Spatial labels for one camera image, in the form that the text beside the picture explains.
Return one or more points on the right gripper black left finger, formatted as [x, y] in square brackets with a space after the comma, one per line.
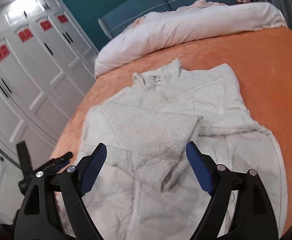
[38, 217]

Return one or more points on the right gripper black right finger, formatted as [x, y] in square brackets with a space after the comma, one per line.
[239, 206]

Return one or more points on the white quilted jacket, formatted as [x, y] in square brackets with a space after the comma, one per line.
[146, 188]

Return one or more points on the white panelled wardrobe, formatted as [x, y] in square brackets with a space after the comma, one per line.
[46, 69]

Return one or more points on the orange plush bedspread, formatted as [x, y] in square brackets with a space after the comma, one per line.
[262, 62]

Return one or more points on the white rolled duvet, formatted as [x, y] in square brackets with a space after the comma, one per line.
[158, 30]

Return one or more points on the teal upholstered headboard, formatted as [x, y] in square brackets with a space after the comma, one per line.
[115, 21]

